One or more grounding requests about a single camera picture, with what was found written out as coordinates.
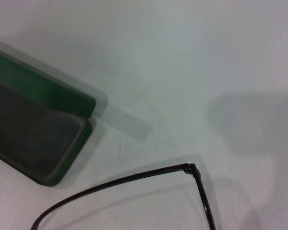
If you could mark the black glasses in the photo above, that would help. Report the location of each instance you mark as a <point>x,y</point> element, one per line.
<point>191,169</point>

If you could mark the green glasses case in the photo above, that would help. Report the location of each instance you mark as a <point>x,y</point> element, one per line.
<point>31,119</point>

